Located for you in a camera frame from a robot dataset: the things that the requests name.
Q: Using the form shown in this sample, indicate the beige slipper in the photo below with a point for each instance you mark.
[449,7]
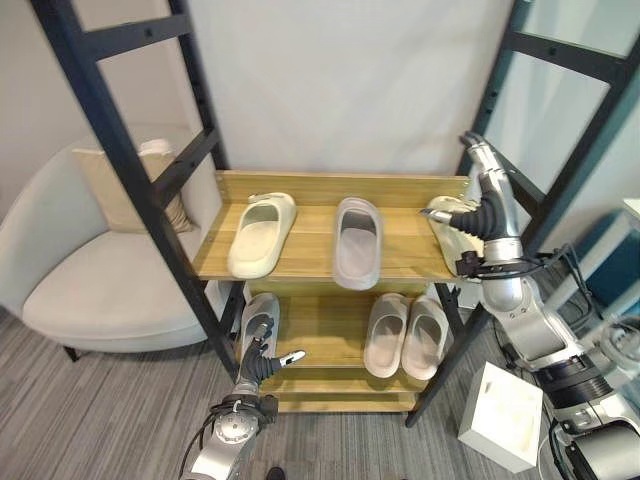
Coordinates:
[421,361]
[381,361]

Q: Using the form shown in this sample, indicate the white armchair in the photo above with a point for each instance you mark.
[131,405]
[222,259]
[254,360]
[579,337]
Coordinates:
[100,300]

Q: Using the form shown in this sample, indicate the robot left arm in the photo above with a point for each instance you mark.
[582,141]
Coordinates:
[230,435]

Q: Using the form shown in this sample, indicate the robot dark foot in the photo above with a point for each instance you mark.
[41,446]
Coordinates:
[276,474]

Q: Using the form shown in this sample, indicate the cream slipper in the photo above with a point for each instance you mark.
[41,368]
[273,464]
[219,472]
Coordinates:
[250,260]

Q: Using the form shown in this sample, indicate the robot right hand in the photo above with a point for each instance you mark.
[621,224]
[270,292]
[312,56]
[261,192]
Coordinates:
[492,212]

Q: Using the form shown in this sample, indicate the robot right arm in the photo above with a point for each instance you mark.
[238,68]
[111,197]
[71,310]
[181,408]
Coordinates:
[535,320]

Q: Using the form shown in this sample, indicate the wide wooden shelf board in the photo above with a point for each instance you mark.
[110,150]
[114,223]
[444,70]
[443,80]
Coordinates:
[310,245]

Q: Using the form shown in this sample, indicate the black metal rack frame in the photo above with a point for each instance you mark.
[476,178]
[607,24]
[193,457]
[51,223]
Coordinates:
[130,150]

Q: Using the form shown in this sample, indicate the grey slipper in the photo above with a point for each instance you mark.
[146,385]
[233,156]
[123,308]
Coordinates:
[356,276]
[266,307]

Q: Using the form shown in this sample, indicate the lowest wooden shelf board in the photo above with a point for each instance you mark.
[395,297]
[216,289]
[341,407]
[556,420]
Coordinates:
[340,396]

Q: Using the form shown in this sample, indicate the pale yellow slipper glossy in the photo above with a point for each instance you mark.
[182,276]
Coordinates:
[450,250]

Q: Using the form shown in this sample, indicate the beige cushion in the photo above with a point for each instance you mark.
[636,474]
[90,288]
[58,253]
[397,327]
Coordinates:
[115,200]

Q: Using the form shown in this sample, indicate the white box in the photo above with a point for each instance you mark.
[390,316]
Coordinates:
[500,420]

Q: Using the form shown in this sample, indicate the blue cabinet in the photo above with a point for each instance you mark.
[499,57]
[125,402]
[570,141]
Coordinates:
[612,265]

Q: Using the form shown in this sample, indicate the middle wooden shelf board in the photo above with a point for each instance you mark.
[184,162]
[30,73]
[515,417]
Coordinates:
[325,325]

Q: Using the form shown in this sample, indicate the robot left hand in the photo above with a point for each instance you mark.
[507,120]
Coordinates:
[252,362]

